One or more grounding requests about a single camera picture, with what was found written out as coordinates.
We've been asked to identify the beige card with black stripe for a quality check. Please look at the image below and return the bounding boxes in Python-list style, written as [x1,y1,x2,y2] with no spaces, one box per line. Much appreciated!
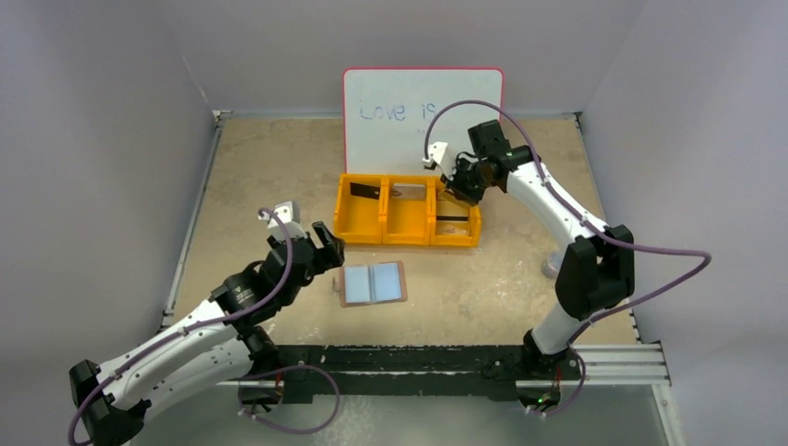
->
[436,215,469,223]

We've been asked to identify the pink leather card holder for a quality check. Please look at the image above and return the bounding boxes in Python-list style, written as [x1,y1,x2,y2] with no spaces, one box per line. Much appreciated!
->
[333,261,408,308]

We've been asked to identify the black credit card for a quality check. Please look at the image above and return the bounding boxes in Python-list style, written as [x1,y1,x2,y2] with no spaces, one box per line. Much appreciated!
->
[349,182,380,200]

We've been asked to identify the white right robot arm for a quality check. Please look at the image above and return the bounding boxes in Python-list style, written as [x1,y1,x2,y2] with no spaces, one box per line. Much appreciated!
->
[424,120,635,367]

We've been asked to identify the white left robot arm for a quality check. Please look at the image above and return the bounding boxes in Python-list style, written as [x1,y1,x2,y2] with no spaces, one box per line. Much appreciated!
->
[67,217,346,445]

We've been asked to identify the cards in right bin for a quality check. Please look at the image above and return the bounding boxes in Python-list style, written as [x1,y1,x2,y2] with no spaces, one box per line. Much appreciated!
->
[436,198,470,236]

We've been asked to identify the silver card in middle bin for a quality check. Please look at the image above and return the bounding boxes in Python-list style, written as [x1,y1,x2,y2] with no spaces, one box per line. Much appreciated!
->
[389,183,427,201]

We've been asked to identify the yellow left bin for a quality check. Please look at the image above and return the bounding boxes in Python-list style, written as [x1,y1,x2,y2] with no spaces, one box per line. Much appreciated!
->
[333,174,384,245]

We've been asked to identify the yellow bin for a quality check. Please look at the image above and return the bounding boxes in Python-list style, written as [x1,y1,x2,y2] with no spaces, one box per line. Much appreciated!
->
[427,177,481,248]
[333,174,384,245]
[382,175,432,246]

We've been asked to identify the yellow right bin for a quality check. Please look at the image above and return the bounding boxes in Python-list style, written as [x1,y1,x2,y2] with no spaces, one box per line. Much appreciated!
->
[427,177,481,248]

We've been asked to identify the yellow middle bin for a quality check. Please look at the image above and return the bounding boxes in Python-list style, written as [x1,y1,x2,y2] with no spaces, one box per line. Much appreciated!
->
[382,175,432,246]

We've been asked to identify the pink framed whiteboard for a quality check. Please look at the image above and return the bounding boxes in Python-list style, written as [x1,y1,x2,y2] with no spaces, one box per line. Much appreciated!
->
[342,67,506,175]

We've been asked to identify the small clear round container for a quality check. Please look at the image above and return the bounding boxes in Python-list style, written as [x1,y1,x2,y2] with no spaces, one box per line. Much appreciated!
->
[541,252,563,280]

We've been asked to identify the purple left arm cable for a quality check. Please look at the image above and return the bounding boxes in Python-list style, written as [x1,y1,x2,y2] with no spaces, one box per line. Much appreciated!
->
[66,207,296,446]

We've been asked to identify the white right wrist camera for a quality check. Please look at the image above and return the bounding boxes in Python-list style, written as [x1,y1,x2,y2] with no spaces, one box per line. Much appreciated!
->
[422,141,453,173]

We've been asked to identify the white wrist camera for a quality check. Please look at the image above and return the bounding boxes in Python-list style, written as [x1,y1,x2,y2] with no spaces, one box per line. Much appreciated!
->
[258,201,307,243]
[422,141,453,173]

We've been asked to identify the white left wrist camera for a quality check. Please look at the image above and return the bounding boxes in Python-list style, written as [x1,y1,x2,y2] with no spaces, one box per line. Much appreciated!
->
[258,201,307,243]

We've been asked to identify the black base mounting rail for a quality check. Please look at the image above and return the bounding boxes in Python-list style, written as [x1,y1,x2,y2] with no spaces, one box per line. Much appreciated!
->
[239,334,585,413]

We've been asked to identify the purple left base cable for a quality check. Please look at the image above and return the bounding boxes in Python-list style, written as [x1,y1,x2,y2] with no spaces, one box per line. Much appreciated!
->
[236,364,342,436]

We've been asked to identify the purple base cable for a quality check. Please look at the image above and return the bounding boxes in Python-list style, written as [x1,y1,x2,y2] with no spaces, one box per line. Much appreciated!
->
[523,348,589,420]
[236,364,342,436]

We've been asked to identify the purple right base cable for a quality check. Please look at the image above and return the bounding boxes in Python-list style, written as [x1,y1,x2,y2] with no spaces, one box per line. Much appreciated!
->
[523,348,589,420]

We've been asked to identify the aluminium frame rail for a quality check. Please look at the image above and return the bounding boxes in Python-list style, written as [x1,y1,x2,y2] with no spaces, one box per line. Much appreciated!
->
[245,345,668,387]

